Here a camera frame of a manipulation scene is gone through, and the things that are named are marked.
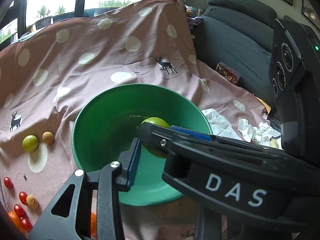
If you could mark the pink polka dot cloth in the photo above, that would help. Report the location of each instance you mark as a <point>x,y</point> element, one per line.
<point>47,79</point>

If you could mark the large orange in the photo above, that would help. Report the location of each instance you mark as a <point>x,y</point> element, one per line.
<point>16,220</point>

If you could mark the dark grey sofa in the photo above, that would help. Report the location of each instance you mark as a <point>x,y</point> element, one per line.
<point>239,33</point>

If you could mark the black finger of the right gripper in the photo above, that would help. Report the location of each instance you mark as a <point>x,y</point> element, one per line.
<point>234,157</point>

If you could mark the snack packet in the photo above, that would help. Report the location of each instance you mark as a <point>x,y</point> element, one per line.
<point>228,73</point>

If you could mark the small orange right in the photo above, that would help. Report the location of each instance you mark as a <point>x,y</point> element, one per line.
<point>93,225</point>

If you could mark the green lime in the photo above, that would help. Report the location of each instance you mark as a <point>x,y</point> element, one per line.
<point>30,143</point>
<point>159,122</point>

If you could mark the crumpled white tissue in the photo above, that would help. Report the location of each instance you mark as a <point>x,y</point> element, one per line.
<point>263,135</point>

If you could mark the green plastic bowl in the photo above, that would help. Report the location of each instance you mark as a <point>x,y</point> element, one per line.
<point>106,126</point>

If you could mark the red tomato beside orange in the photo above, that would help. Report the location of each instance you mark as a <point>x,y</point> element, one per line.
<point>20,212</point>

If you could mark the brown longan far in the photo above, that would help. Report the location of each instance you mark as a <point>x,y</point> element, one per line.
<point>48,137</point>

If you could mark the red tomato near front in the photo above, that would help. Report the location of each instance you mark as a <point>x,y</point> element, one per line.
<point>26,224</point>

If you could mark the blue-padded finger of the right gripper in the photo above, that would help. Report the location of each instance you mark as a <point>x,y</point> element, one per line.
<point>198,135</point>

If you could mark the window frame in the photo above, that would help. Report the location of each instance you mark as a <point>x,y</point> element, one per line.
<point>23,18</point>

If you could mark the brown longan near tomato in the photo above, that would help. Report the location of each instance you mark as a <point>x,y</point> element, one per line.
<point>32,201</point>

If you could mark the red tomato far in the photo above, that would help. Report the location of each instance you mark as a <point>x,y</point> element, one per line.
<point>8,183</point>

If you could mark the red tomato centre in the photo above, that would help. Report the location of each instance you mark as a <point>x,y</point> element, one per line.
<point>23,197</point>

